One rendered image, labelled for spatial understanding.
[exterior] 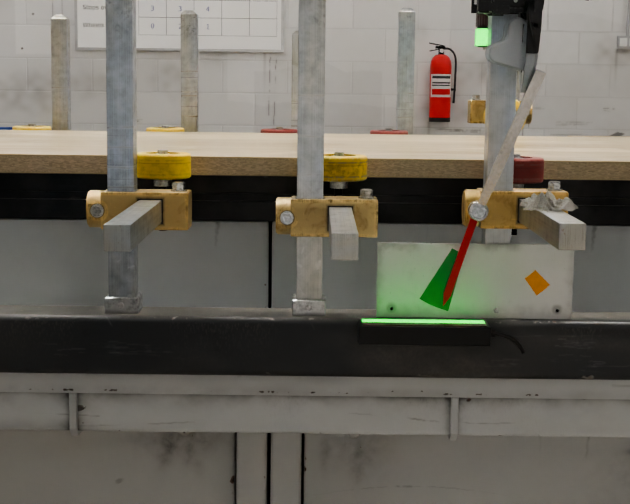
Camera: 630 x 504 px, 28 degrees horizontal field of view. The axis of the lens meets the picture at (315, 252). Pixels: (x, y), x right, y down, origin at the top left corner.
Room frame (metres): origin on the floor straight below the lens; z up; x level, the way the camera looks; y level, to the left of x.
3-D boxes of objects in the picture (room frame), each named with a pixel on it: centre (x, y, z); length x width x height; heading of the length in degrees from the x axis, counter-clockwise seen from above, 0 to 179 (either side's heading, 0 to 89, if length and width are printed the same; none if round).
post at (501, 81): (1.67, -0.24, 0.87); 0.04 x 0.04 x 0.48; 0
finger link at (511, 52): (1.58, -0.24, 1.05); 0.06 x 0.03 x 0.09; 90
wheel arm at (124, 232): (1.58, 0.22, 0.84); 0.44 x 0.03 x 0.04; 0
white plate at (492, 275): (1.64, -0.21, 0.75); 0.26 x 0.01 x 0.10; 90
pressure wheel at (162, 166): (1.78, 0.22, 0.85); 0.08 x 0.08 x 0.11
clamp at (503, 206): (1.67, -0.27, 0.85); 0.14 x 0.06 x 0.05; 90
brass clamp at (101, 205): (1.67, 0.23, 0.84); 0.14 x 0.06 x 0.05; 90
